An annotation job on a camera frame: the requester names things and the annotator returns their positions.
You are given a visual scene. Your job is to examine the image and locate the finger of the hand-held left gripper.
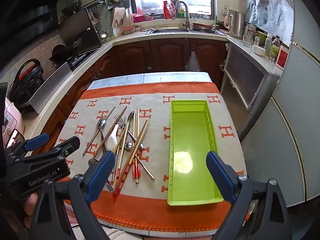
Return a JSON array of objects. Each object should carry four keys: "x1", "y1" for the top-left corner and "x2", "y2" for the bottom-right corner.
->
[
  {"x1": 17, "y1": 133, "x2": 50, "y2": 153},
  {"x1": 19, "y1": 136, "x2": 81, "y2": 163}
]

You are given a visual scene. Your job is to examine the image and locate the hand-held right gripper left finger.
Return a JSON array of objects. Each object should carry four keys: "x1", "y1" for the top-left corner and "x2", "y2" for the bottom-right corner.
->
[{"x1": 29, "y1": 151, "x2": 116, "y2": 240}]

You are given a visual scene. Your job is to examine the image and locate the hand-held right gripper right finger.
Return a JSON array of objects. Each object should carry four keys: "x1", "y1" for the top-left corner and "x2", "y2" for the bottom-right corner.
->
[{"x1": 206, "y1": 151, "x2": 293, "y2": 240}]

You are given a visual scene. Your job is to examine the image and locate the beige chopstick striped end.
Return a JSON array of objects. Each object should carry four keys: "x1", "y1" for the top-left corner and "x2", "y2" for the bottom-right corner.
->
[{"x1": 111, "y1": 121, "x2": 131, "y2": 183}]

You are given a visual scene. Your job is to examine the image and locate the silver twisted metal chopstick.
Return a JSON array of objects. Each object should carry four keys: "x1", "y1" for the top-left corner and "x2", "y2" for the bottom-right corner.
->
[{"x1": 82, "y1": 106, "x2": 116, "y2": 157}]

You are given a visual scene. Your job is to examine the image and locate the brown chopstick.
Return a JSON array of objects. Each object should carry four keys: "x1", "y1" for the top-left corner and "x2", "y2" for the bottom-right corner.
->
[{"x1": 94, "y1": 106, "x2": 128, "y2": 159}]

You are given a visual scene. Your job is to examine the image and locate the green plastic utensil tray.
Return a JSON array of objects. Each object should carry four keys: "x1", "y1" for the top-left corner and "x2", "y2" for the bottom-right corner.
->
[{"x1": 167, "y1": 99, "x2": 225, "y2": 206}]

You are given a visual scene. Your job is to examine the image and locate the metal fork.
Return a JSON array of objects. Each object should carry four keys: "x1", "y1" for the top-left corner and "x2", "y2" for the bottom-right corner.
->
[{"x1": 114, "y1": 114, "x2": 145, "y2": 149}]

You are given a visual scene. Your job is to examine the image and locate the person's left hand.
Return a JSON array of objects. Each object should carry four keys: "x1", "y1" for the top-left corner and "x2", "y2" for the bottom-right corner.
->
[{"x1": 24, "y1": 192, "x2": 39, "y2": 217}]

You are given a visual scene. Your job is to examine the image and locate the pink rice cooker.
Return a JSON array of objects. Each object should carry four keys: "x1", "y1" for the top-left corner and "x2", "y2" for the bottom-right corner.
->
[{"x1": 0, "y1": 97, "x2": 25, "y2": 150}]

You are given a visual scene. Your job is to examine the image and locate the stainless steel panel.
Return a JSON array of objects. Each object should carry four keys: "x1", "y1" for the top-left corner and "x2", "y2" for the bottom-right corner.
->
[{"x1": 20, "y1": 62, "x2": 73, "y2": 115}]

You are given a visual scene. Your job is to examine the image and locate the black pressure cooker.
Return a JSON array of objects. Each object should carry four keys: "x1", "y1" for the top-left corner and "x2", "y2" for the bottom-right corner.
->
[{"x1": 9, "y1": 59, "x2": 45, "y2": 105}]

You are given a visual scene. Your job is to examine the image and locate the gas stove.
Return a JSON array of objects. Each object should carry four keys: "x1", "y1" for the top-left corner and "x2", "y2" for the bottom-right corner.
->
[{"x1": 67, "y1": 47, "x2": 101, "y2": 71}]

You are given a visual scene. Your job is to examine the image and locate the orange beige printed blanket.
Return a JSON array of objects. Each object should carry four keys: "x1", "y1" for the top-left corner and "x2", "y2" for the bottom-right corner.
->
[{"x1": 54, "y1": 81, "x2": 250, "y2": 232}]

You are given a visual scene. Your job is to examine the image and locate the black wok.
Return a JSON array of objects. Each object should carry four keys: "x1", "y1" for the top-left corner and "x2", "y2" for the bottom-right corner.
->
[{"x1": 51, "y1": 44, "x2": 67, "y2": 58}]

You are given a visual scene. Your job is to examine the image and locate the grey refrigerator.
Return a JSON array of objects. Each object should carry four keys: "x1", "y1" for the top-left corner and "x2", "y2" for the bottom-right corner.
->
[{"x1": 239, "y1": 0, "x2": 320, "y2": 208}]

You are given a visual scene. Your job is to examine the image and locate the grey metal cabinet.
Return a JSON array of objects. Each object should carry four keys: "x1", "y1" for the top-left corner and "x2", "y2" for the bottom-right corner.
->
[{"x1": 220, "y1": 38, "x2": 283, "y2": 111}]

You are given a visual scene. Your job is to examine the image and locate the white plastic bag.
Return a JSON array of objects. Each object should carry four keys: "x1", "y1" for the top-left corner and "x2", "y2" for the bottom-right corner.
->
[{"x1": 185, "y1": 51, "x2": 202, "y2": 72}]

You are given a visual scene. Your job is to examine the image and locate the black range hood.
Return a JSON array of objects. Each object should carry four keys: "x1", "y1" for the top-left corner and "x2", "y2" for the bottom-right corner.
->
[{"x1": 0, "y1": 0, "x2": 59, "y2": 60}]

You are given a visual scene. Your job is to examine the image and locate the white bowl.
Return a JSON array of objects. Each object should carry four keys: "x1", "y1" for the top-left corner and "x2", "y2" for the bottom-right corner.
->
[{"x1": 252, "y1": 44, "x2": 266, "y2": 57}]

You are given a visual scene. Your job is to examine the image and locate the red label white jar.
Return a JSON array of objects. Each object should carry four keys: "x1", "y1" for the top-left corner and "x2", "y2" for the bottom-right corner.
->
[{"x1": 276, "y1": 44, "x2": 290, "y2": 69}]

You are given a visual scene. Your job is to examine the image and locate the brown wooden kitchen cabinets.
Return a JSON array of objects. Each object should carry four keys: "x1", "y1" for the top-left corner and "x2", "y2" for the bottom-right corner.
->
[{"x1": 41, "y1": 37, "x2": 228, "y2": 155}]

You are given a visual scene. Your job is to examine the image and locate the clear plastic bottle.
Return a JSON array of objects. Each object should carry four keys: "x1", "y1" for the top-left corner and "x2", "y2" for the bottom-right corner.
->
[{"x1": 264, "y1": 33, "x2": 273, "y2": 57}]

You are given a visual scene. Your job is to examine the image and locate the black frying pan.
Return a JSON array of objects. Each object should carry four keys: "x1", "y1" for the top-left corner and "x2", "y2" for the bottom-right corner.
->
[{"x1": 61, "y1": 0, "x2": 87, "y2": 16}]

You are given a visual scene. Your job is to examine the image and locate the white cutting board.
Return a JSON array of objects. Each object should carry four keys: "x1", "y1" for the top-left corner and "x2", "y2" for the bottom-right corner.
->
[{"x1": 111, "y1": 7, "x2": 134, "y2": 28}]

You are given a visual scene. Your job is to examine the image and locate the glass jar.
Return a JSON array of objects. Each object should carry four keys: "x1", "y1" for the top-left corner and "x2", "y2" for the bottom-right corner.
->
[{"x1": 243, "y1": 23, "x2": 257, "y2": 47}]

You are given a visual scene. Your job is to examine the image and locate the red pan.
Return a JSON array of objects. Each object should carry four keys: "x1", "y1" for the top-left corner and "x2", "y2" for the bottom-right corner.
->
[{"x1": 192, "y1": 22, "x2": 216, "y2": 32}]

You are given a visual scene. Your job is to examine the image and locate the steel electric kettle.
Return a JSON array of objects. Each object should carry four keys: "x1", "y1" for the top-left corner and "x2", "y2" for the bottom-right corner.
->
[{"x1": 226, "y1": 9, "x2": 247, "y2": 40}]

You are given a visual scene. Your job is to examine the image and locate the steel sink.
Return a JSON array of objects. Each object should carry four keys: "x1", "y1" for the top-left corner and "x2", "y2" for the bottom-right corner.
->
[{"x1": 146, "y1": 27, "x2": 226, "y2": 36}]

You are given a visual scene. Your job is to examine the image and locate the steel faucet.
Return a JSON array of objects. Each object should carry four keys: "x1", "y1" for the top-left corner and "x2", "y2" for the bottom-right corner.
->
[{"x1": 175, "y1": 1, "x2": 191, "y2": 28}]

